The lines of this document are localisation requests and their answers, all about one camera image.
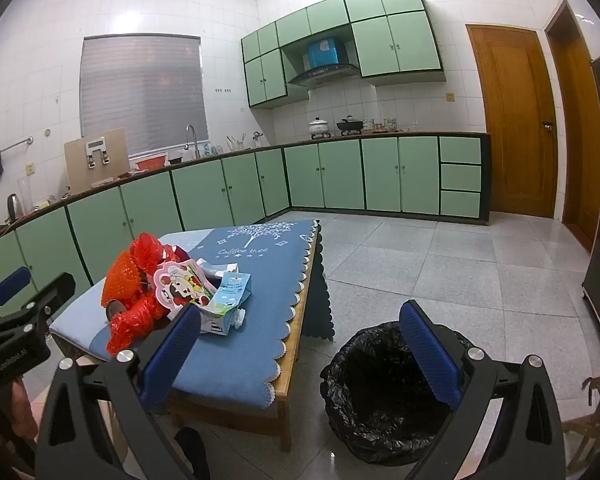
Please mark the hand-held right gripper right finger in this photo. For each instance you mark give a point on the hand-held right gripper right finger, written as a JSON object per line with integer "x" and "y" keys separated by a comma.
{"x": 430, "y": 355}

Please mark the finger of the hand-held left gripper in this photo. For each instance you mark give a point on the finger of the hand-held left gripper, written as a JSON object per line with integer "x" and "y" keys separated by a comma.
{"x": 57, "y": 290}
{"x": 11, "y": 285}

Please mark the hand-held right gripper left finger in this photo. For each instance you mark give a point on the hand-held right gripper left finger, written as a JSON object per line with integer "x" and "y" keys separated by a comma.
{"x": 172, "y": 355}

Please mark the orange foam fruit net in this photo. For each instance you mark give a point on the orange foam fruit net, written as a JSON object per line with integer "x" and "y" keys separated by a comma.
{"x": 120, "y": 280}

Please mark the pink cartoon snack packet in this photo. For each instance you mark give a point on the pink cartoon snack packet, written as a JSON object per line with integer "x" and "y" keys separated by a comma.
{"x": 185, "y": 285}

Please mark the black bag lined trash bin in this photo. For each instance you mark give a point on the black bag lined trash bin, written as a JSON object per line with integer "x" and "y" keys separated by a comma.
{"x": 380, "y": 410}

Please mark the blue white milk carton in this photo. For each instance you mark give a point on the blue white milk carton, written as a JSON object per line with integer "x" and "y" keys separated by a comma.
{"x": 230, "y": 295}

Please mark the red mesh bag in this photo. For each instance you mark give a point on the red mesh bag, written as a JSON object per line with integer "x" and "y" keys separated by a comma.
{"x": 147, "y": 255}

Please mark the person's left hand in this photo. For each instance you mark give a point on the person's left hand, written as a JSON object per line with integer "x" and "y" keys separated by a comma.
{"x": 24, "y": 410}

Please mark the steel electric kettle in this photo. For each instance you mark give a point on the steel electric kettle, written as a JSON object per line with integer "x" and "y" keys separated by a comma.
{"x": 14, "y": 207}

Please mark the clear pitcher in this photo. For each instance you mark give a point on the clear pitcher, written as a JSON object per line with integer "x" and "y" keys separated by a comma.
{"x": 26, "y": 195}

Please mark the silver plastic wrapper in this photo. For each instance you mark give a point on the silver plastic wrapper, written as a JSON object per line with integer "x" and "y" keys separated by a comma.
{"x": 215, "y": 269}

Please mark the wooden table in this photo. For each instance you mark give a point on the wooden table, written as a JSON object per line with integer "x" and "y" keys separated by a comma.
{"x": 290, "y": 360}

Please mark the wooden cutting board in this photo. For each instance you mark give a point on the wooden cutting board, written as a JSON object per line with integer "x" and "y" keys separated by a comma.
{"x": 75, "y": 170}

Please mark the white hook card pack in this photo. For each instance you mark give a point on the white hook card pack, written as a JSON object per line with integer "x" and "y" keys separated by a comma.
{"x": 97, "y": 147}

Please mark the green cabinet drawer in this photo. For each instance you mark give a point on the green cabinet drawer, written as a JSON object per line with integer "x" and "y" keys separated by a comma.
{"x": 460, "y": 177}
{"x": 460, "y": 204}
{"x": 460, "y": 150}

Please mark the red plastic basin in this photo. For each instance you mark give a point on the red plastic basin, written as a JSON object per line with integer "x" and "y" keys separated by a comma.
{"x": 151, "y": 163}

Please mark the green base cabinets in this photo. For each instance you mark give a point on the green base cabinets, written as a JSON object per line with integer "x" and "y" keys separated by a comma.
{"x": 340, "y": 175}

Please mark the metal sink faucet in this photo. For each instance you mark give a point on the metal sink faucet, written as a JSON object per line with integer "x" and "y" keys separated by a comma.
{"x": 190, "y": 132}

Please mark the grey window blind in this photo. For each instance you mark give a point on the grey window blind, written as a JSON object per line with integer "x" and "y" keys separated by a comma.
{"x": 145, "y": 95}

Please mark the utensil holder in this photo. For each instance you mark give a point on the utensil holder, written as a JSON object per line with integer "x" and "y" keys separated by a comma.
{"x": 235, "y": 144}

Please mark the glass seasoning jar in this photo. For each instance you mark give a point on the glass seasoning jar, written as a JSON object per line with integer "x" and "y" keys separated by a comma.
{"x": 390, "y": 124}
{"x": 370, "y": 126}

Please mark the black wok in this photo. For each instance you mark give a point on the black wok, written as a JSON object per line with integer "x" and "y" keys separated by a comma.
{"x": 350, "y": 124}

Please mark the wooden door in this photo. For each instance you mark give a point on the wooden door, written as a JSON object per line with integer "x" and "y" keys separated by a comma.
{"x": 577, "y": 150}
{"x": 515, "y": 125}

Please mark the white lidded pot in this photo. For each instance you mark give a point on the white lidded pot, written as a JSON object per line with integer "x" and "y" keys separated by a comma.
{"x": 319, "y": 129}

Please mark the range hood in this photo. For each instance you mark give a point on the range hood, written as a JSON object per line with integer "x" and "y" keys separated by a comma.
{"x": 322, "y": 75}

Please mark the blue box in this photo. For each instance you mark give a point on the blue box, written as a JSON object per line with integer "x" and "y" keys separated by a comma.
{"x": 325, "y": 52}

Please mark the metal towel rail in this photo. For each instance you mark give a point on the metal towel rail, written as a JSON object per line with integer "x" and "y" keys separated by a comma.
{"x": 15, "y": 146}

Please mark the green wall cabinets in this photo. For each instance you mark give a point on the green wall cabinets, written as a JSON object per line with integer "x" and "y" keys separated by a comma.
{"x": 400, "y": 42}

